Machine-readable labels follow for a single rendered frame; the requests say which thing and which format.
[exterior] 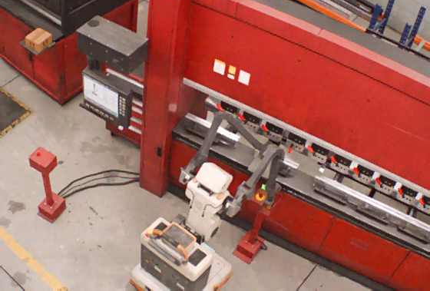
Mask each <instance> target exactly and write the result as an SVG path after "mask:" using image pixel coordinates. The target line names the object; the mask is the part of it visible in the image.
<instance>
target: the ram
mask: <svg viewBox="0 0 430 291"><path fill-rule="evenodd" d="M216 59H217V60H218V61H222V62H223V63H225V69H224V73H223V75H222V74H220V73H218V72H215V71H214V65H215V60H216ZM230 66H233V67H235V68H236V71H235V74H231V73H230V72H229V70H230ZM240 70H241V71H245V72H246V73H248V74H251V75H250V82H249V84H244V83H243V82H241V81H238V80H239V76H240ZM228 74H231V75H233V76H234V78H228ZM184 78H185V79H187V80H191V81H193V82H196V83H198V84H200V85H203V86H204V87H206V88H209V89H211V90H213V91H215V92H218V93H220V94H222V95H224V96H227V97H229V98H231V99H234V100H235V101H238V102H240V103H242V104H245V105H246V106H249V107H251V108H253V109H255V110H258V111H260V112H262V113H264V114H267V115H268V116H270V117H273V118H275V119H277V120H278V121H282V122H283V123H285V124H288V125H290V126H292V127H295V128H296V129H298V130H300V131H303V132H305V133H307V134H310V135H312V136H313V137H316V138H318V139H320V140H321V141H325V142H326V143H327V144H332V145H334V146H335V147H338V148H340V149H342V150H344V151H346V152H348V153H350V154H352V155H354V156H356V157H360V158H362V159H363V160H366V161H368V162H369V163H371V164H373V165H375V166H378V167H381V168H382V169H383V170H387V171H388V172H389V173H393V174H394V175H396V176H398V177H401V178H403V179H406V180H407V181H408V182H410V183H414V184H415V185H417V186H419V187H422V188H424V189H426V190H427V191H430V105H429V104H426V103H425V102H423V101H420V100H419V99H417V98H414V97H413V96H411V95H409V94H406V93H405V92H403V91H399V90H396V89H395V88H392V87H391V86H388V85H387V84H384V83H382V82H381V81H377V80H376V79H374V78H371V77H369V76H368V75H365V74H363V73H361V72H358V71H357V70H354V69H352V68H350V67H348V66H346V65H344V64H342V63H340V62H338V61H335V60H333V59H331V58H329V57H326V56H325V55H321V54H320V53H318V52H316V51H313V50H310V49H308V48H305V47H304V46H302V45H298V44H297V43H294V42H292V41H289V40H287V39H285V38H282V37H280V36H278V35H275V34H273V33H271V32H268V31H265V30H263V29H261V28H259V27H256V26H255V25H251V24H250V23H246V22H243V21H240V20H238V19H235V18H233V17H230V16H229V15H226V14H224V13H222V12H219V11H217V10H213V9H210V8H208V7H205V6H203V5H201V4H198V3H196V2H193V7H192V13H191V20H190V34H189V40H188V47H187V56H186V60H185V67H184ZM183 83H185V84H187V85H189V86H191V87H193V88H196V89H198V90H200V91H202V92H204V93H207V94H209V95H211V96H213V97H215V98H218V99H220V100H222V101H225V102H227V103H228V104H232V105H233V106H235V107H238V108H240V109H242V110H244V111H246V112H249V113H251V114H253V115H256V116H257V117H260V118H262V119H264V120H266V121H268V122H270V123H272V124H275V125H276V126H278V127H281V128H283V129H285V130H287V131H290V132H292V133H294V134H296V135H298V136H300V137H302V138H305V139H307V140H308V141H312V142H313V143H314V144H317V145H319V146H323V147H324V148H327V149H329V150H331V151H333V152H335V153H337V154H339V155H341V156H343V157H345V158H347V159H349V160H353V161H355V162H356V163H358V164H361V165H362V166H364V167H367V168H368V169H372V170H374V171H375V172H377V173H379V174H381V175H382V176H383V175H384V176H387V177H388V178H390V179H391V180H394V181H397V182H398V183H400V184H402V185H404V186H407V187H409V188H411V189H413V190H416V191H417V192H419V193H421V194H424V195H426V196H427V197H430V195H429V194H428V193H426V192H425V193H424V192H423V191H421V190H420V189H418V188H417V189H416V188H414V187H413V186H411V185H409V184H405V183H404V182H402V181H401V180H397V179H395V178H394V177H391V176H390V175H388V174H384V173H383V172H381V171H380V170H377V169H375V168H374V167H370V166H368V165H367V164H364V163H363V162H361V161H359V160H356V159H353V158H351V157H349V156H347V155H345V154H343V153H341V152H339V151H337V150H334V149H333V148H331V147H328V146H326V145H324V144H321V143H319V142H317V141H315V140H313V139H311V138H309V137H306V136H304V135H302V134H300V133H297V132H296V131H294V130H292V129H289V128H288V127H285V126H283V125H281V124H278V123H276V122H274V121H271V120H270V119H268V118H266V117H264V116H262V115H260V114H257V113H255V112H253V111H250V110H248V109H246V108H244V107H241V106H239V105H238V104H234V103H233V102H231V101H228V100H226V99H224V98H222V97H219V96H217V95H215V94H213V93H210V92H209V91H206V90H204V89H202V88H199V87H197V86H195V85H193V84H191V83H189V82H186V81H184V80H183Z"/></svg>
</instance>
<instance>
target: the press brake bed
mask: <svg viewBox="0 0 430 291"><path fill-rule="evenodd" d="M199 149H200V147H198V146H196V145H194V144H191V143H189V142H187V141H185V140H183V139H181V138H179V137H177V136H175V135H173V134H172V141H171V149H170V163H169V168H170V170H169V172H170V186H169V187H168V188H167V192H169V193H172V194H173V195H175V196H177V197H179V198H181V199H183V200H185V201H187V202H188V203H190V201H191V199H190V198H188V197H187V196H186V194H185V192H186V189H187V184H188V182H186V183H185V184H182V183H181V182H180V181H179V179H180V173H181V170H180V168H183V169H184V168H185V167H186V166H188V164H189V163H190V160H191V159H192V158H193V156H194V155H195V154H197V152H198V151H199ZM207 163H212V164H215V165H217V166H218V167H219V168H221V169H222V170H224V171H226V172H227V173H228V174H229V175H231V176H232V178H233V179H232V181H231V182H230V184H229V186H228V188H227V190H228V191H229V192H230V195H231V196H233V197H235V196H236V195H237V188H238V186H239V185H241V184H242V183H243V182H244V181H246V182H247V181H248V180H249V179H250V178H251V176H253V173H252V172H249V171H248V170H245V169H243V168H242V167H239V166H237V165H236V164H233V163H230V162H229V161H227V160H224V159H223V158H221V157H218V156H217V155H215V154H212V153H210V152H208V155H207ZM278 193H280V194H282V196H281V198H280V201H279V204H278V207H277V208H276V210H275V211H274V213H273V214H272V215H271V217H270V218H269V219H266V218H265V217H264V218H263V222H262V224H261V227H260V231H259V234H258V235H259V236H260V237H261V238H263V239H264V240H266V241H268V242H271V243H273V244H274V245H276V246H278V247H282V248H283V249H285V250H287V251H289V252H292V253H295V254H296V255H297V256H301V257H303V258H304V259H305V260H310V261H312V262H313V263H317V264H318V265H320V266H324V267H325V268H327V269H328V270H331V271H333V272H334V273H338V274H339V275H342V276H344V277H345V278H348V279H350V280H353V281H354V282H356V283H359V284H361V285H363V286H367V287H369V288H370V289H373V290H375V291H430V256H429V255H428V254H426V253H424V252H421V251H419V250H417V249H415V248H414V247H411V246H409V245H408V246H407V245H405V244H404V243H401V242H400V241H398V240H395V239H394V238H390V237H389V236H387V235H384V234H383V233H380V232H378V231H376V230H374V229H371V228H369V227H367V226H366V225H363V224H361V223H358V222H357V221H354V220H352V219H350V218H348V217H345V216H343V215H342V214H340V213H337V212H335V211H333V210H330V209H329V208H328V207H323V206H321V205H320V204H318V203H316V202H314V201H312V200H310V199H306V198H305V197H302V196H300V195H299V194H297V193H295V192H293V191H291V190H287V189H285V188H283V187H282V189H281V190H280V191H279V192H278ZM249 203H250V199H249V200H246V198H245V199H244V202H243V205H242V207H241V208H242V211H241V210H239V211H238V212H237V213H236V214H235V215H234V216H233V217H230V216H229V215H226V216H225V217H224V218H223V220H225V221H227V222H229V223H232V224H233V225H234V226H238V227H239V228H241V229H243V230H245V231H247V232H248V231H249V230H250V231H252V229H253V224H254V222H255V219H256V215H257V212H255V211H253V210H251V209H250V208H249V207H248V206H249ZM353 238H356V239H357V240H360V241H362V242H364V243H366V244H368V246H367V248H366V250H364V249H362V248H361V249H360V248H358V247H357V246H355V245H352V244H351V241H352V239H353Z"/></svg>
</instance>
